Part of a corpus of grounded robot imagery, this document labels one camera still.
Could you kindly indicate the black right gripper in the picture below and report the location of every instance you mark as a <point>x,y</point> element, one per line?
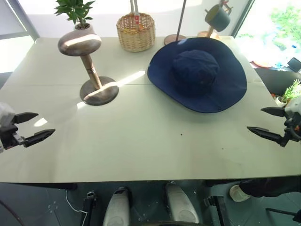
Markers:
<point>292,131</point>

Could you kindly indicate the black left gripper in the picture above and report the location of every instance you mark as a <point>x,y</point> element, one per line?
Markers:
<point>8,139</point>

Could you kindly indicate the navy blue wide-brim hat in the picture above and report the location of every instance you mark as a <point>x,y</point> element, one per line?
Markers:
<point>197,70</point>

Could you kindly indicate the wooden mushroom-shaped hat stand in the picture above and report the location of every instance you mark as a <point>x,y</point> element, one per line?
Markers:
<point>78,43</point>

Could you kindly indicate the pole stand with round base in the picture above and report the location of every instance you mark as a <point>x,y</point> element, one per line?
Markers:
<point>175,38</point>

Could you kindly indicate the small potted fern plant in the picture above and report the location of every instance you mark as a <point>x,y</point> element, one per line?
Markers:
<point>291,90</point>

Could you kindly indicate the black tablet device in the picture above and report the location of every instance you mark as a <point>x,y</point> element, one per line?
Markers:
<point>294,64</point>

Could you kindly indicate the dark rounded shape under table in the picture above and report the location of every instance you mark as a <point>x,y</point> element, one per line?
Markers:
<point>268,187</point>

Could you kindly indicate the white round cup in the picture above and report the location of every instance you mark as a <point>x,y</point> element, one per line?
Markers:
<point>238,194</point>

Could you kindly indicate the wooden mug tree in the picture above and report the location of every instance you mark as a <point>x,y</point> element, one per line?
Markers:
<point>211,33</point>

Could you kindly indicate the dark green mug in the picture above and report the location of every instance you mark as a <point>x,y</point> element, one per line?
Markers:
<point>218,20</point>

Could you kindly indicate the silver left robot leg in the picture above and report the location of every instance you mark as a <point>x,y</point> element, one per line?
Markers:
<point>117,207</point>

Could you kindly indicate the silver robot leg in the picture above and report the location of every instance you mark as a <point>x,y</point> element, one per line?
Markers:
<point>117,207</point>
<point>179,204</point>

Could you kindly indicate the silver right robot leg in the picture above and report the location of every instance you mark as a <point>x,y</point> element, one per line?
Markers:
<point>179,204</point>

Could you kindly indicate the green potted plant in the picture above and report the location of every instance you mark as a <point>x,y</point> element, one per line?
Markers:
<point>75,11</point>

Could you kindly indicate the woven wicker basket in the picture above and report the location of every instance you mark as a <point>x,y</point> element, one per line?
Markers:
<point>136,35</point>

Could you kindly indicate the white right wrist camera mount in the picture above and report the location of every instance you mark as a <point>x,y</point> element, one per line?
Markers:
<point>294,109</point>

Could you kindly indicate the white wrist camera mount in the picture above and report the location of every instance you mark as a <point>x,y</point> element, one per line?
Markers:
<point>5,114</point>
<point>294,109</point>

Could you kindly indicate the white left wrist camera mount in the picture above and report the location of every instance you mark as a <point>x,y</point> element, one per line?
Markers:
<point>5,114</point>

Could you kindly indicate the black table leg bracket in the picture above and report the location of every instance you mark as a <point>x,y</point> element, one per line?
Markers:
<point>217,209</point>
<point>88,207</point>

